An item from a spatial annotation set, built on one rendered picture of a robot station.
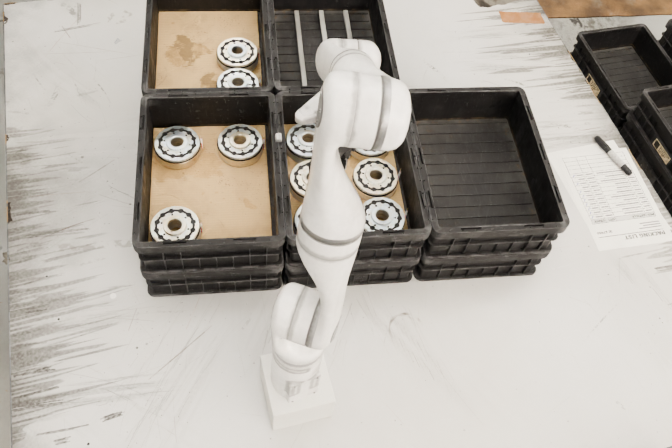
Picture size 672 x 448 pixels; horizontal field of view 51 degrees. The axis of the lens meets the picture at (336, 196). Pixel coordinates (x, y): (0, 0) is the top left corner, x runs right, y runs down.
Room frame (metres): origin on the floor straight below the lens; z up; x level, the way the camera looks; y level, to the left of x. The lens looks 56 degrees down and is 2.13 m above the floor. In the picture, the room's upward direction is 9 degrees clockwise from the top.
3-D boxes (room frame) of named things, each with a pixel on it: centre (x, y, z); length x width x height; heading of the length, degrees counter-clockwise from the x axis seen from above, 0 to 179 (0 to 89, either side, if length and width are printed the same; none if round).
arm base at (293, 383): (0.48, 0.03, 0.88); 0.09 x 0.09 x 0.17; 32
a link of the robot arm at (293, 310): (0.48, 0.02, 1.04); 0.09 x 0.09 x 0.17; 79
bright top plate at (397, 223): (0.84, -0.11, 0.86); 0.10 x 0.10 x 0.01
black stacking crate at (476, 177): (1.00, -0.31, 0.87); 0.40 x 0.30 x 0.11; 14
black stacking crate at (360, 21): (1.32, 0.08, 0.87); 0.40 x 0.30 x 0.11; 14
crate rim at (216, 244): (0.86, 0.28, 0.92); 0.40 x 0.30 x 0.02; 14
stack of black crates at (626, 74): (2.00, -1.02, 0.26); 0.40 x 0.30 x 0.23; 23
